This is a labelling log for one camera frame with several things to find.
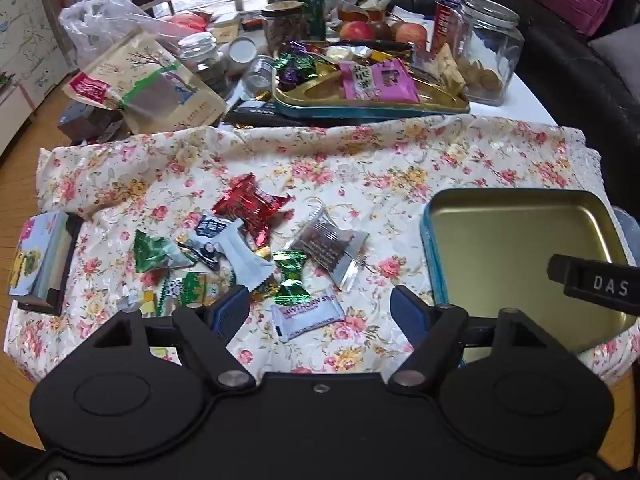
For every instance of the square glass cookie jar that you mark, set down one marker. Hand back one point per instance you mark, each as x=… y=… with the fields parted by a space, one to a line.
x=487 y=55

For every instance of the red plastic packet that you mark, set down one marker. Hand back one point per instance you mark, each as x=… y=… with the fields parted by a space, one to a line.
x=185 y=22

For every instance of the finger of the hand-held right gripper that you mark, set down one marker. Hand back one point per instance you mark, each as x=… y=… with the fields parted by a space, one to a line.
x=595 y=285

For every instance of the white round lid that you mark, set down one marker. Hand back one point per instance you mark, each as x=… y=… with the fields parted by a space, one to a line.
x=242 y=55

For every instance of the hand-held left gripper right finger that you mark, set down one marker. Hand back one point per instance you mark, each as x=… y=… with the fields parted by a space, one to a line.
x=405 y=307

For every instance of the white cartoon board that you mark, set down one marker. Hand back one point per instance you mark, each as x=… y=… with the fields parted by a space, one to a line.
x=22 y=35

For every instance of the white bar packet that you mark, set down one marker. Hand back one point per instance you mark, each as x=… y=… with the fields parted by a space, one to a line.
x=305 y=317

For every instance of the green twist candy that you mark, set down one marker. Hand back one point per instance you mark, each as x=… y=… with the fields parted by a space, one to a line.
x=290 y=280

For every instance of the red apple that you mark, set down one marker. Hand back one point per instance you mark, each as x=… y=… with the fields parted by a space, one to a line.
x=412 y=35
x=357 y=30

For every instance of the small glass jar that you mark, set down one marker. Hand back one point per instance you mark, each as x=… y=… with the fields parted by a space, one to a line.
x=197 y=47

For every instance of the green can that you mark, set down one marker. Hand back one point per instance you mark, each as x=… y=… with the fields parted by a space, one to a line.
x=312 y=12

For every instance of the red foil candy packet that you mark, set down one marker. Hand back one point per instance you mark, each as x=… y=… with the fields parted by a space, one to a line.
x=265 y=217
x=237 y=192

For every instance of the pile of green foil candies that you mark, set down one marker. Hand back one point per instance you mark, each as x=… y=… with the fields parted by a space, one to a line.
x=295 y=65

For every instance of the clear plastic bag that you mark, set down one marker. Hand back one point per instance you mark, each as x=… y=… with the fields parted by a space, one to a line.
x=105 y=20

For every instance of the black strip packet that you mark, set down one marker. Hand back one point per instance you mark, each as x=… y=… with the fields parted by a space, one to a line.
x=255 y=115

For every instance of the floral tablecloth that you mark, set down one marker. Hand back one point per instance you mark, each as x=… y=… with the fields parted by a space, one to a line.
x=350 y=170

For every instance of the small clear jar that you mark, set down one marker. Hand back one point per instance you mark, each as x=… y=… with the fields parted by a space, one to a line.
x=257 y=74

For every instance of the round cream candy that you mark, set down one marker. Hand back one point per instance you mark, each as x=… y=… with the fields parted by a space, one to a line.
x=337 y=52

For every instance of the gold yellow candy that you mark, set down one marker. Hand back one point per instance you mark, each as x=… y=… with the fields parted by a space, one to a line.
x=262 y=251

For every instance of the red can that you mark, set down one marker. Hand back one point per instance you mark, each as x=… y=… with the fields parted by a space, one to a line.
x=445 y=20

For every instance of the small beige box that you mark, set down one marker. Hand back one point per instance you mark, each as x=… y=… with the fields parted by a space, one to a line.
x=227 y=32

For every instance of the pink snack packet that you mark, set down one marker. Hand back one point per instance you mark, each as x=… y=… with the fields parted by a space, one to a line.
x=375 y=82

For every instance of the kraft paper pouch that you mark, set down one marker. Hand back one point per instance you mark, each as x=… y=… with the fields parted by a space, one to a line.
x=160 y=95

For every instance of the green foil packet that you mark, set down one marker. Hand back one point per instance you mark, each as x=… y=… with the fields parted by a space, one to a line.
x=152 y=255

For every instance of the nut jar with gold lid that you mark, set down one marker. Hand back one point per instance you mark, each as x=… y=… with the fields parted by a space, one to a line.
x=284 y=27

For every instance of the dark box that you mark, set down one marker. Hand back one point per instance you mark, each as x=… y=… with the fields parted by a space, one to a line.
x=85 y=122

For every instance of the white blue snack packet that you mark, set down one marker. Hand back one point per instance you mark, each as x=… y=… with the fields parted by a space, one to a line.
x=212 y=227

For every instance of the yellow grey snack packet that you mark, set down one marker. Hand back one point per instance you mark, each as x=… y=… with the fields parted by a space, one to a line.
x=148 y=302

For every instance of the grey cushion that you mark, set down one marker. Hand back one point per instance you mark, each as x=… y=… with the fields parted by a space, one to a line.
x=617 y=50

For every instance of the black sofa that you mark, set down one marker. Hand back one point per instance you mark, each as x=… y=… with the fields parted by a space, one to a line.
x=565 y=75

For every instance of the clear dark snack packet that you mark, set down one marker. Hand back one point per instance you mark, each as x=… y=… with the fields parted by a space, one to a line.
x=325 y=242

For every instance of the plain white snack packet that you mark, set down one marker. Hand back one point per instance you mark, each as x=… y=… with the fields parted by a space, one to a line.
x=245 y=265

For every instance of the green white pastry packet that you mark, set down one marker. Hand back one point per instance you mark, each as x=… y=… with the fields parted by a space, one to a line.
x=192 y=287

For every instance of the teal metal tin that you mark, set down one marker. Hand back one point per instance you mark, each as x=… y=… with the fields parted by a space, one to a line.
x=500 y=240

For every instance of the tissue box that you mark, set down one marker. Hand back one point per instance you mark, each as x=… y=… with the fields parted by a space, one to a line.
x=40 y=260

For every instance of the beige snack packet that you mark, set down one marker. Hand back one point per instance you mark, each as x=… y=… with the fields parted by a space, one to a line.
x=445 y=67

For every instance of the teal tin with gold tray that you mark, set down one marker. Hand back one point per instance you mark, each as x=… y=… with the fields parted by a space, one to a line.
x=310 y=95

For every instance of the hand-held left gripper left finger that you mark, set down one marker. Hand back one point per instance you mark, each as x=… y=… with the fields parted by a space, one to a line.
x=230 y=310

